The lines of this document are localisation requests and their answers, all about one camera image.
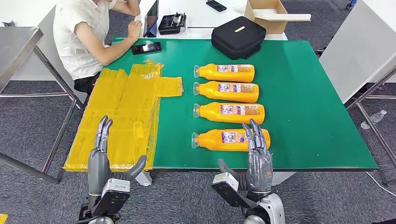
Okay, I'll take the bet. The clear plastic water bottle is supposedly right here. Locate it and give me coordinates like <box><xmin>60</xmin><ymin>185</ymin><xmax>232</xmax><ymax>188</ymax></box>
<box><xmin>360</xmin><ymin>110</ymin><xmax>387</xmax><ymax>130</ymax></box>

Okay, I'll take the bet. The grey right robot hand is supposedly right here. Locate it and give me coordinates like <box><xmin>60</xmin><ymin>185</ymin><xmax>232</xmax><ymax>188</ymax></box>
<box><xmin>217</xmin><ymin>118</ymin><xmax>274</xmax><ymax>194</ymax></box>

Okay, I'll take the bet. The black smartphone, glossy screen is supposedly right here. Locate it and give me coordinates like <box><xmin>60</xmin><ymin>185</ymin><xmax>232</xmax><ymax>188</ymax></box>
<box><xmin>131</xmin><ymin>42</ymin><xmax>163</xmax><ymax>56</ymax></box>

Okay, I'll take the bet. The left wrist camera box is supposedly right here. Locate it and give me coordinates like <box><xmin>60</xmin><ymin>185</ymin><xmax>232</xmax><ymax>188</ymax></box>
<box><xmin>92</xmin><ymin>178</ymin><xmax>131</xmax><ymax>217</ymax></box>

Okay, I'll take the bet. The black smartphone, matte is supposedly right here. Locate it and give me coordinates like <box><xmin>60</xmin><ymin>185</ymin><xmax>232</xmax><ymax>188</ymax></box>
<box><xmin>205</xmin><ymin>0</ymin><xmax>227</xmax><ymax>12</ymax></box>

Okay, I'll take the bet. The person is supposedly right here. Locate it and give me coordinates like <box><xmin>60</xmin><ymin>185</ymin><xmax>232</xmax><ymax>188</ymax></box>
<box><xmin>52</xmin><ymin>0</ymin><xmax>143</xmax><ymax>95</ymax></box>

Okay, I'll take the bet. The yellow taped plastic mat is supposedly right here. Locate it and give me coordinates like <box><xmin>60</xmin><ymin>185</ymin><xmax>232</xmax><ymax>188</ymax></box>
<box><xmin>63</xmin><ymin>60</ymin><xmax>184</xmax><ymax>173</ymax></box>

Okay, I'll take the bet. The stainless steel table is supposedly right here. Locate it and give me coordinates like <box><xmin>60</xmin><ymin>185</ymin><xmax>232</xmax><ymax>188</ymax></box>
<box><xmin>0</xmin><ymin>26</ymin><xmax>85</xmax><ymax>185</ymax></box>

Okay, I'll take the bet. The white floor cable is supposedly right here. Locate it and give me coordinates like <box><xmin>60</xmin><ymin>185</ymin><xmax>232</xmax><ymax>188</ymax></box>
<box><xmin>365</xmin><ymin>171</ymin><xmax>396</xmax><ymax>198</ymax></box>

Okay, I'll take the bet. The brown cardboard box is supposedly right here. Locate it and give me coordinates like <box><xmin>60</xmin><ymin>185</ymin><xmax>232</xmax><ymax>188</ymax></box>
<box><xmin>243</xmin><ymin>0</ymin><xmax>288</xmax><ymax>35</ymax></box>

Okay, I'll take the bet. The white foam board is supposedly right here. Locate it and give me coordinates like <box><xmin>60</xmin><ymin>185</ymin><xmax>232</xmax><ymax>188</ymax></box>
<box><xmin>253</xmin><ymin>8</ymin><xmax>312</xmax><ymax>22</ymax></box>

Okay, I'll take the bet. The white desk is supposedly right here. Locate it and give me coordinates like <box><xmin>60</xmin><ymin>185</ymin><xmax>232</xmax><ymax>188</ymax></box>
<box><xmin>318</xmin><ymin>0</ymin><xmax>396</xmax><ymax>104</ymax></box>

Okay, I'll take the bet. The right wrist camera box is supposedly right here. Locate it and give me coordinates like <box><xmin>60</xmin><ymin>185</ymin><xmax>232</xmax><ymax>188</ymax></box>
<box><xmin>211</xmin><ymin>172</ymin><xmax>257</xmax><ymax>209</ymax></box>

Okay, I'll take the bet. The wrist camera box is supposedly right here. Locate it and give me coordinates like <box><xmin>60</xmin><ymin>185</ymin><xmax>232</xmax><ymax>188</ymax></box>
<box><xmin>211</xmin><ymin>172</ymin><xmax>257</xmax><ymax>209</ymax></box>
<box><xmin>92</xmin><ymin>178</ymin><xmax>131</xmax><ymax>217</ymax></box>

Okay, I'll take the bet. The black zip carry case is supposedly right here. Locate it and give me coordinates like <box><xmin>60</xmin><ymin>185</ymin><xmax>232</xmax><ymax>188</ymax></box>
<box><xmin>211</xmin><ymin>16</ymin><xmax>267</xmax><ymax>61</ymax></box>

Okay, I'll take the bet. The black device tray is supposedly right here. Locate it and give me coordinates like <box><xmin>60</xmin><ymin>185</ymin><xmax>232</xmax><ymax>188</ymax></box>
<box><xmin>158</xmin><ymin>12</ymin><xmax>187</xmax><ymax>35</ymax></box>

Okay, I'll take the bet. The tablet in blue case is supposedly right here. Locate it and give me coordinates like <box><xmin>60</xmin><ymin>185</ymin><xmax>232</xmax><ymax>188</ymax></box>
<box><xmin>142</xmin><ymin>0</ymin><xmax>159</xmax><ymax>38</ymax></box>

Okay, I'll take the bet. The white table leg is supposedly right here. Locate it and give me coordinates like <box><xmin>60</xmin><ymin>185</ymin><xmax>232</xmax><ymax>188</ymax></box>
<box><xmin>135</xmin><ymin>171</ymin><xmax>153</xmax><ymax>187</ymax></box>
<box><xmin>267</xmin><ymin>171</ymin><xmax>296</xmax><ymax>187</ymax></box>

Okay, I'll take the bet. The metal table frame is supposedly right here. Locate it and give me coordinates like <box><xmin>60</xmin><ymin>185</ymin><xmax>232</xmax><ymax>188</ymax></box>
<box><xmin>346</xmin><ymin>66</ymin><xmax>396</xmax><ymax>188</ymax></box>

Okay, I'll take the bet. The person's right hand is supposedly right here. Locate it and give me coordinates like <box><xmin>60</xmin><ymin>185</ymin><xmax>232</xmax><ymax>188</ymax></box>
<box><xmin>127</xmin><ymin>20</ymin><xmax>143</xmax><ymax>41</ymax></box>

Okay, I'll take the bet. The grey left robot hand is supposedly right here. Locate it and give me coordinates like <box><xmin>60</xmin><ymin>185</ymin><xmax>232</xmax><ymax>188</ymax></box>
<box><xmin>87</xmin><ymin>115</ymin><xmax>147</xmax><ymax>197</ymax></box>

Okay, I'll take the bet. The orange detergent bottle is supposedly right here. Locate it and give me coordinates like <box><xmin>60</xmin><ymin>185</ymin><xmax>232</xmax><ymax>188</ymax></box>
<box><xmin>193</xmin><ymin>81</ymin><xmax>260</xmax><ymax>104</ymax></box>
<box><xmin>193</xmin><ymin>63</ymin><xmax>255</xmax><ymax>83</ymax></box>
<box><xmin>193</xmin><ymin>102</ymin><xmax>266</xmax><ymax>125</ymax></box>
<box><xmin>191</xmin><ymin>128</ymin><xmax>271</xmax><ymax>153</ymax></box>

